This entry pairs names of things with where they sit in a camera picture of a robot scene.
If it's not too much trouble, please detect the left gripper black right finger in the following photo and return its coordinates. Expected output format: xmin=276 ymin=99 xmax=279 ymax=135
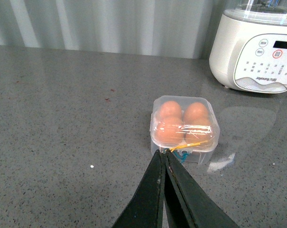
xmin=166 ymin=152 xmax=238 ymax=228

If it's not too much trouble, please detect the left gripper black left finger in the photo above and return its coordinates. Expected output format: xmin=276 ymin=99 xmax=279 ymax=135
xmin=113 ymin=150 xmax=166 ymax=228

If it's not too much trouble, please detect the blue rubber band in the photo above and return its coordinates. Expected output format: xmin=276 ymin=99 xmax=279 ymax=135
xmin=160 ymin=148 xmax=190 ymax=163

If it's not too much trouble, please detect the yellow rubber band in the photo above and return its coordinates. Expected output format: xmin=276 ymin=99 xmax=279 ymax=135
xmin=169 ymin=141 xmax=209 ymax=152

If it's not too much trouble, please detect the clear plastic egg box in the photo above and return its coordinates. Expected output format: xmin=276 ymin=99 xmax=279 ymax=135
xmin=149 ymin=95 xmax=220 ymax=164

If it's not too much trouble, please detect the brown egg front left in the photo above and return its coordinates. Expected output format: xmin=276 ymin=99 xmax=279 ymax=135
xmin=155 ymin=116 xmax=184 ymax=144

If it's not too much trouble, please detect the brown egg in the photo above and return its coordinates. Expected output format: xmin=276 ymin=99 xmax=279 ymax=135
xmin=183 ymin=102 xmax=209 ymax=123
xmin=158 ymin=100 xmax=182 ymax=119
xmin=155 ymin=116 xmax=184 ymax=144

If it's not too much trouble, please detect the brown egg back right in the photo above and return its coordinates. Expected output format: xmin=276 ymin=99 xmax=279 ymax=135
xmin=183 ymin=102 xmax=209 ymax=123

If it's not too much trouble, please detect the brown egg back left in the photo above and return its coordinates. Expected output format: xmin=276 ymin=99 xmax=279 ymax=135
xmin=158 ymin=100 xmax=182 ymax=119

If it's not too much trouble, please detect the white Joyoung blender appliance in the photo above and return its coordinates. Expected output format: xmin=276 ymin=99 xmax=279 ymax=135
xmin=209 ymin=0 xmax=287 ymax=94

